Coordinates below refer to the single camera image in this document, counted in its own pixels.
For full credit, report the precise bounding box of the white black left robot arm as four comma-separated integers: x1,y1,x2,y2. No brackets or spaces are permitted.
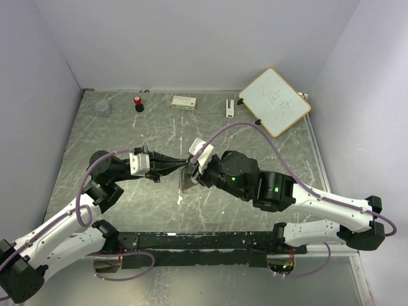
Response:
1,147,187,304

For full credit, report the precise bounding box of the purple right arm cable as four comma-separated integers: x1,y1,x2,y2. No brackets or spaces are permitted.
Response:
191,121,398,237

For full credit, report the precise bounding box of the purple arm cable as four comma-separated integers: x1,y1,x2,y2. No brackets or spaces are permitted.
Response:
191,121,398,237
0,148,135,303

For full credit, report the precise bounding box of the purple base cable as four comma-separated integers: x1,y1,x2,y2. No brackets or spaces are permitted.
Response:
272,242,332,280
92,250,157,282

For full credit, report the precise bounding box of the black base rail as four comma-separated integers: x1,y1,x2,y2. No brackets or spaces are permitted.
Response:
100,229,307,268

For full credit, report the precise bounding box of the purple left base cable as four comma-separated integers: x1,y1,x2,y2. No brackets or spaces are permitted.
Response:
92,250,157,282

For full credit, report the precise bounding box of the white stapler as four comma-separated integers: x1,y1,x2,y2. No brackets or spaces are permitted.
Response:
226,99,235,118

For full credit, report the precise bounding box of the green and white staples box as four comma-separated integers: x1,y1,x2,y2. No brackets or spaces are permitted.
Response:
171,96,196,110

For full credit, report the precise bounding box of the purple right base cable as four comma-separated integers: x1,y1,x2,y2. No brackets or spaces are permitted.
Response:
272,242,332,280

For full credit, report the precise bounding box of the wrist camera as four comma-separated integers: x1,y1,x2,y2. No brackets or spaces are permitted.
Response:
129,146,150,176
189,138,214,175

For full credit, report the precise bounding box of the yellow framed whiteboard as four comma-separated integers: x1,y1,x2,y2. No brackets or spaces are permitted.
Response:
238,68,312,138

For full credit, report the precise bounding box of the clear jar of paperclips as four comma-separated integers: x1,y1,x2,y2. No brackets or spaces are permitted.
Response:
95,101,112,118

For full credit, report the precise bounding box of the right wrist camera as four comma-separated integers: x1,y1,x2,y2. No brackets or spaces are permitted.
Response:
189,138,214,175

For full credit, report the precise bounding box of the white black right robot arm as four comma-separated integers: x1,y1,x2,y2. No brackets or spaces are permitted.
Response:
184,150,385,254

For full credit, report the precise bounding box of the red and black stamp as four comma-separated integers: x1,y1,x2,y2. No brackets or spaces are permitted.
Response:
133,96,144,113

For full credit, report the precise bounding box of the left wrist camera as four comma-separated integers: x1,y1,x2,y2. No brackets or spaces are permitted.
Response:
129,146,150,176

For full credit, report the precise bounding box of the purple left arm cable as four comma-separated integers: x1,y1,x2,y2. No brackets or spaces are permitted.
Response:
0,148,135,303

